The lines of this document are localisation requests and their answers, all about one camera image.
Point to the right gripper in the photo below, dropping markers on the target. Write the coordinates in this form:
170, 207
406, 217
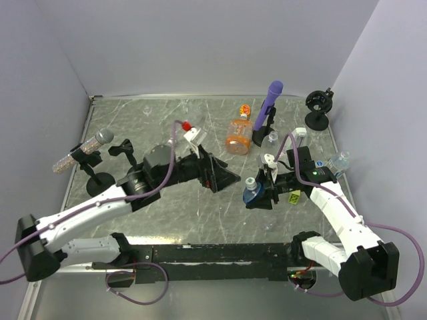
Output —
268, 183

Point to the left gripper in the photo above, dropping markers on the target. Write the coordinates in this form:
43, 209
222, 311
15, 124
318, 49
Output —
223, 178

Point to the blue label water bottle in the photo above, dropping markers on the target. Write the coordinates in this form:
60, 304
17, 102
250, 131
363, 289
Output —
253, 190

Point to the clear bottle white cap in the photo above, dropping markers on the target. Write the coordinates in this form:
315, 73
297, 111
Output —
147, 111

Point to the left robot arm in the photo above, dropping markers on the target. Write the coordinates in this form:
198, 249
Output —
47, 244

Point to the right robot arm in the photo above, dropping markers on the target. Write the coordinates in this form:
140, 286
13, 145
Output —
364, 265

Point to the orange drink bottle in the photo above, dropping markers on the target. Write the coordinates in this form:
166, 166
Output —
239, 133

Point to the clear open bottle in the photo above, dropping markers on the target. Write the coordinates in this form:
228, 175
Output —
271, 144

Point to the small clear labelled bottle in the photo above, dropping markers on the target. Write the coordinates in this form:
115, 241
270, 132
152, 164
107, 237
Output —
339, 163

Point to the green toy block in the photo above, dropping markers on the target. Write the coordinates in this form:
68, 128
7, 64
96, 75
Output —
294, 197

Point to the purple microphone stand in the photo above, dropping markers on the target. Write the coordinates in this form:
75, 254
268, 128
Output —
265, 130

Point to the purple microphone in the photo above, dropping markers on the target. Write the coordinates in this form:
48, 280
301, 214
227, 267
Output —
274, 91

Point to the empty black stand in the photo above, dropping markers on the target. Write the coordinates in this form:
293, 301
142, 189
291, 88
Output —
127, 149

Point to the black round clamp stand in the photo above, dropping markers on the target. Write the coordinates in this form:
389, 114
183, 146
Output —
319, 103

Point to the silver glitter microphone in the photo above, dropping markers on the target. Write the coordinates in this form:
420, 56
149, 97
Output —
102, 137

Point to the black microphone stand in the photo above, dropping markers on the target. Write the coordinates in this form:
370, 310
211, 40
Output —
98, 182

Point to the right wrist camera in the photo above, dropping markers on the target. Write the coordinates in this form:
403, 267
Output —
267, 159

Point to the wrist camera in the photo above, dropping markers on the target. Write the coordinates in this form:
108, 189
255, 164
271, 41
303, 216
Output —
267, 159
193, 135

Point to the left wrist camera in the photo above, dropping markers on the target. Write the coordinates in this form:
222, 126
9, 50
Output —
193, 135

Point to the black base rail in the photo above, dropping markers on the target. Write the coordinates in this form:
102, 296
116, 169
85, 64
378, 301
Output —
203, 262

